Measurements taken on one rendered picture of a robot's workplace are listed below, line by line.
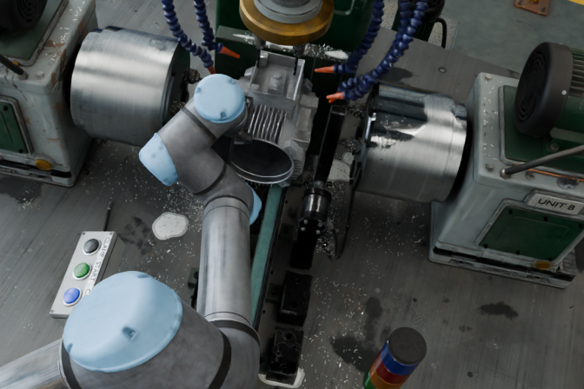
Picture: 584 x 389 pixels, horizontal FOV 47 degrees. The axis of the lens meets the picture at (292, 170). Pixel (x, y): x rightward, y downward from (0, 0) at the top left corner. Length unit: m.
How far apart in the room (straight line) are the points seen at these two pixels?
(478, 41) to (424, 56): 1.40
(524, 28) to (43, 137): 2.63
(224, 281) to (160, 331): 0.23
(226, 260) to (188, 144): 0.20
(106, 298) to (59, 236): 0.85
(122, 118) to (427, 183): 0.64
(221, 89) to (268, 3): 0.28
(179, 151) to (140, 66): 0.40
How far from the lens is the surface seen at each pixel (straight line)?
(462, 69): 2.07
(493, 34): 3.51
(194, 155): 1.06
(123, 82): 1.41
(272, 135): 1.38
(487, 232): 1.51
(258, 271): 1.41
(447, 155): 1.39
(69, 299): 1.23
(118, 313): 0.74
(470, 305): 1.62
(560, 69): 1.31
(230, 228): 1.01
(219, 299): 0.91
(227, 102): 1.03
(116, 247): 1.28
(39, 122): 1.51
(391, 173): 1.39
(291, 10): 1.25
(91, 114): 1.45
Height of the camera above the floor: 2.18
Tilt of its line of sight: 54 degrees down
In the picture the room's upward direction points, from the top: 11 degrees clockwise
